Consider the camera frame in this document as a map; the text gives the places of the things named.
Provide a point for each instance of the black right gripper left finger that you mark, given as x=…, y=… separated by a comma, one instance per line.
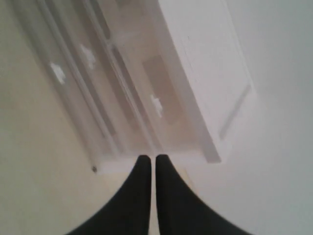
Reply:
x=128, y=211

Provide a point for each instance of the white plastic drawer cabinet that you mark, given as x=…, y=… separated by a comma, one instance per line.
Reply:
x=197, y=42

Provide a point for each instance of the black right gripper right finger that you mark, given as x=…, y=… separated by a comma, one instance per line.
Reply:
x=180, y=211

